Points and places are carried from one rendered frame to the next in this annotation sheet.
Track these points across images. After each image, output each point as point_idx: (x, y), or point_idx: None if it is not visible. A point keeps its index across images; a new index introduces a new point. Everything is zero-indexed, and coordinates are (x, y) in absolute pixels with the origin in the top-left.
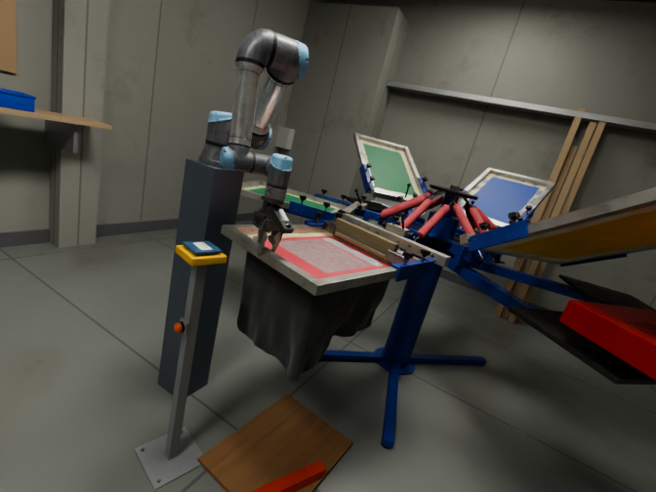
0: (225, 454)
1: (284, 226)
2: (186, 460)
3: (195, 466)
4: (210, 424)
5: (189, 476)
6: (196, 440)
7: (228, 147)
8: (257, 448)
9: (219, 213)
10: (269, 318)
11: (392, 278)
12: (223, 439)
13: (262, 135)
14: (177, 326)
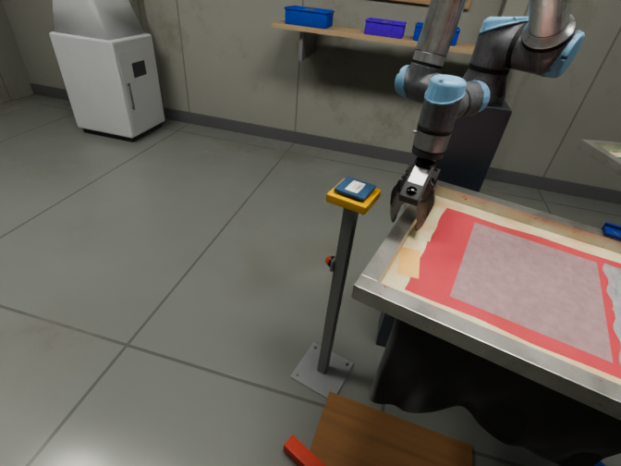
0: (346, 412)
1: (402, 190)
2: (324, 384)
3: (322, 394)
4: (371, 383)
5: (312, 396)
6: (347, 381)
7: (407, 67)
8: (371, 442)
9: (451, 165)
10: None
11: (610, 415)
12: (362, 403)
13: (541, 49)
14: (326, 258)
